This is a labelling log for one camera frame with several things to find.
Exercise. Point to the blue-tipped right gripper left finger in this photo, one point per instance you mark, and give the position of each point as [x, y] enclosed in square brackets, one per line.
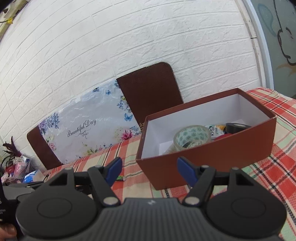
[101, 179]

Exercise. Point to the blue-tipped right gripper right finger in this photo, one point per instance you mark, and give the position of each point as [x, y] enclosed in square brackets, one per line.
[200, 178]

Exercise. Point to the person's left hand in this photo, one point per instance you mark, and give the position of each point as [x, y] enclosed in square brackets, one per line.
[7, 232]

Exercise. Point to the red plaid bed cover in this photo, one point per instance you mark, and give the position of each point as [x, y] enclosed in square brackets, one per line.
[276, 173]

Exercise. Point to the blue tissue pack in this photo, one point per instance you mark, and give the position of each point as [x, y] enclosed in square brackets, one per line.
[35, 176]

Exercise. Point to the clear patterned tape roll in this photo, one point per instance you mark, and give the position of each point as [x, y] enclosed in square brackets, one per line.
[189, 137]

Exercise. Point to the pink packaged items pile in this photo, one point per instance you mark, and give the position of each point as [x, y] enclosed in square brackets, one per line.
[16, 172]

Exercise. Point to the green yellow snack packet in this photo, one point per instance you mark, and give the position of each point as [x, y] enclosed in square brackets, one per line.
[216, 130]

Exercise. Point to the red-brown open cardboard box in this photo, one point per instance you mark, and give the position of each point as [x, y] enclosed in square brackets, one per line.
[238, 150]

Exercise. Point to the black tape roll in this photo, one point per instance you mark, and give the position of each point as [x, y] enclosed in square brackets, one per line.
[233, 128]

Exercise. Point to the floral white plastic sheet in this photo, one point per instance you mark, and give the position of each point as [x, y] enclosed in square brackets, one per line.
[90, 123]

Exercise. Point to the cartoon painted glass door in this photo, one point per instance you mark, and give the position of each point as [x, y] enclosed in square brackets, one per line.
[274, 24]

